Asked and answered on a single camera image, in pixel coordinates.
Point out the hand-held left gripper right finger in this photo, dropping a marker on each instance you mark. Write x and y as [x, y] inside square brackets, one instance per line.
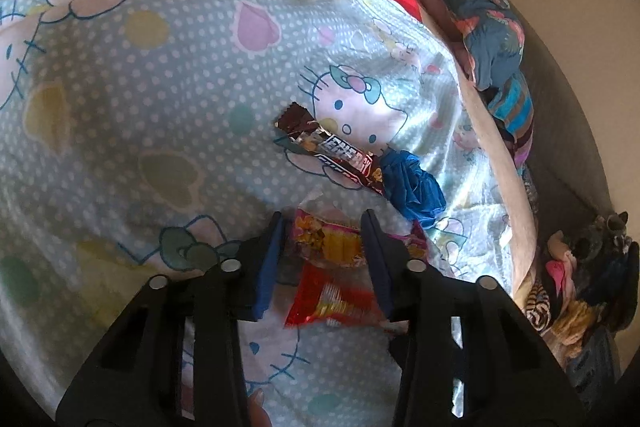
[380, 267]

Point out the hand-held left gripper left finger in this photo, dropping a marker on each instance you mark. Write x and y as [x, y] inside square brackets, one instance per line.
[270, 267]

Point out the yellow red snack packet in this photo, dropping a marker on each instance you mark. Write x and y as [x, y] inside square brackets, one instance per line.
[325, 239]

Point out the person's left hand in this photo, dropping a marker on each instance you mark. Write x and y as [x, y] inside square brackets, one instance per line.
[260, 409]

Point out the crumpled blue plastic bag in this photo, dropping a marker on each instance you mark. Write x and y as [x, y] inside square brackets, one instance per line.
[415, 187]

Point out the brown snack bar wrapper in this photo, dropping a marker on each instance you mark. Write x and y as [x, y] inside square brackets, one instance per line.
[330, 147]

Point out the zebra striped cloth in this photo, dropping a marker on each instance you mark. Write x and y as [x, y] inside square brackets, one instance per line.
[537, 307]

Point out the dark patterned cloth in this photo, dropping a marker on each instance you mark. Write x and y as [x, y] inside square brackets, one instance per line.
[529, 187]

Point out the pink cloth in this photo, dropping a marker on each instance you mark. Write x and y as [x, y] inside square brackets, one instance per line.
[559, 264]

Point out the light blue cartoon printed blanket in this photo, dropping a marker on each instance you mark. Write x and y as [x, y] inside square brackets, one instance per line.
[150, 107]

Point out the yellow patterned cloth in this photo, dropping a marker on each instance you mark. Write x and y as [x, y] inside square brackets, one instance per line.
[575, 324]

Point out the striped colourful blanket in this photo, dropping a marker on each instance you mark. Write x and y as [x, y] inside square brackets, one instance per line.
[515, 107]

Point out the grey stuffed toy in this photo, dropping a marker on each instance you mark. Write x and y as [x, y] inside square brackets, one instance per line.
[602, 232]

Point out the dark blue cloth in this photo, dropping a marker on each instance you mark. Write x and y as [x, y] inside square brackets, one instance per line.
[612, 287]

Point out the blue floral blanket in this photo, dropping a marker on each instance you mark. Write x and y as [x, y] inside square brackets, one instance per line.
[490, 32]

